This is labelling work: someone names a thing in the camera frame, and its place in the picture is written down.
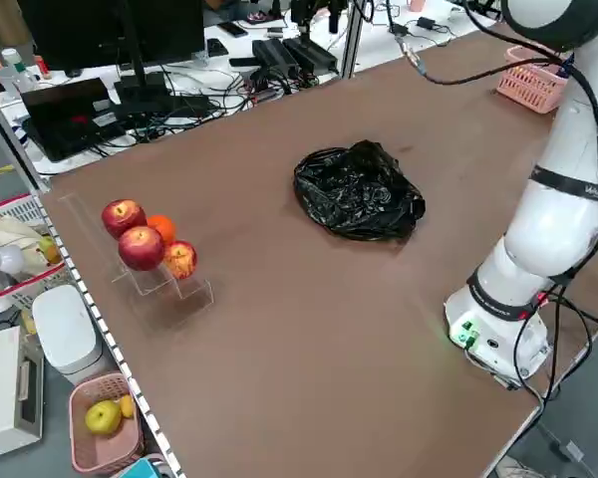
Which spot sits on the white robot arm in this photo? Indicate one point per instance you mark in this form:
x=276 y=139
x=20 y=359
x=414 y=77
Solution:
x=553 y=234

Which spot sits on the black plastic bag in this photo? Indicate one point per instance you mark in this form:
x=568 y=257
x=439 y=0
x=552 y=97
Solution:
x=359 y=194

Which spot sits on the pink plastic slotted basket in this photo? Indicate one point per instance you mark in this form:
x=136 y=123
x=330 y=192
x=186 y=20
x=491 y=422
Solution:
x=523 y=84
x=104 y=453

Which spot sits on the white basket red rim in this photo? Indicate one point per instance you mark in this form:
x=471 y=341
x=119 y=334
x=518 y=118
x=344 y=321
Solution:
x=30 y=294

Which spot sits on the beige cloth bag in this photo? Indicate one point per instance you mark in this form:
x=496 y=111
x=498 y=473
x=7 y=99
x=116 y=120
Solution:
x=5 y=234

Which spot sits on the red yellow speckled apple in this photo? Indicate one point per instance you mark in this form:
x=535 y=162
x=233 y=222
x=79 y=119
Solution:
x=182 y=259

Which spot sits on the clear acrylic fruit stand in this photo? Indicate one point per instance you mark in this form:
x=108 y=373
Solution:
x=194 y=296

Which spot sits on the orange fruit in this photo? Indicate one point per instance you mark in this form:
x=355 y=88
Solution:
x=163 y=228

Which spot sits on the black finned power supply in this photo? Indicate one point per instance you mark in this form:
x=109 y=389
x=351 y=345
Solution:
x=274 y=56
x=311 y=52

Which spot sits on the black power adapter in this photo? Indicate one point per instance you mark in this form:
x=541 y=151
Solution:
x=399 y=29
x=426 y=23

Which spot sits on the small yellow fruit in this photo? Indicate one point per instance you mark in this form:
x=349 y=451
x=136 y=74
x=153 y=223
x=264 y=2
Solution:
x=127 y=406

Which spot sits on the yellow green pear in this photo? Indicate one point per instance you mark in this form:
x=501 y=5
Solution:
x=51 y=251

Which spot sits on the white rounded appliance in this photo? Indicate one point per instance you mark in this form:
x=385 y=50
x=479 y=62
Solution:
x=65 y=333

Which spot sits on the pink cup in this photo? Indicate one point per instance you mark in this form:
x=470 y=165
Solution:
x=416 y=5

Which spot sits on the black laptop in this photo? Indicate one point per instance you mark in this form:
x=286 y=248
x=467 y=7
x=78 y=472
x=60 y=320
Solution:
x=65 y=119

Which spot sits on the teal box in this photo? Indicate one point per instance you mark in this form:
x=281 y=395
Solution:
x=142 y=469

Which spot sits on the black computer monitor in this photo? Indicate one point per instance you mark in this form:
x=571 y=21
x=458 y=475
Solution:
x=104 y=30

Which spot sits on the white desk fan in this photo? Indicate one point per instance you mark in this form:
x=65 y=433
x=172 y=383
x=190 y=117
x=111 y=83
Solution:
x=5 y=259

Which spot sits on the white plastic bottle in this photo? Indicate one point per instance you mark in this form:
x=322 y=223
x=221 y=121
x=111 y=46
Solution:
x=17 y=74

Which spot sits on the brown cardboard box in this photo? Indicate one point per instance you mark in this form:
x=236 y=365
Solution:
x=10 y=25

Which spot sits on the aluminium frame post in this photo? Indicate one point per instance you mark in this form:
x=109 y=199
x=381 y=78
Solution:
x=10 y=139
x=355 y=40

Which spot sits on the aluminium table edge rail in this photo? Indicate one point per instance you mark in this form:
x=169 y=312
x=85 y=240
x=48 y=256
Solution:
x=104 y=328

